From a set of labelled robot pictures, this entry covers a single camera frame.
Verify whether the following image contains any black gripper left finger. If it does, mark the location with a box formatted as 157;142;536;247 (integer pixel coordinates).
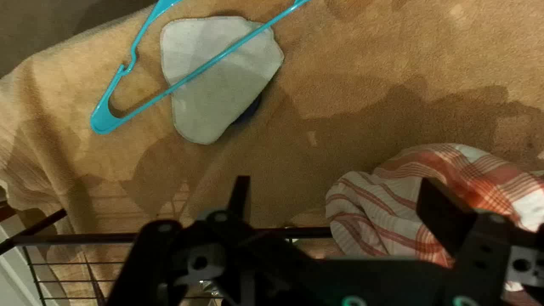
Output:
228;176;252;220

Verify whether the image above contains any blue plastic hanger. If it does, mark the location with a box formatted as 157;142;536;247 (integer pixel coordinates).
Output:
89;0;311;137

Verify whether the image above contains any black metal wire rack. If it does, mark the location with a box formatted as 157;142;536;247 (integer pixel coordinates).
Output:
2;211;330;306

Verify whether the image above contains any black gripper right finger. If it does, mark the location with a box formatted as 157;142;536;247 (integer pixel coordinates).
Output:
417;179;488;257

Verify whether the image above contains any red white striped cloth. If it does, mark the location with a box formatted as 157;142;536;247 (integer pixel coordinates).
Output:
325;143;544;268

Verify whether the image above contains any grey felt cloth piece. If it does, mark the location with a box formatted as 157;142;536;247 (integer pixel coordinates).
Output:
160;16;284;145

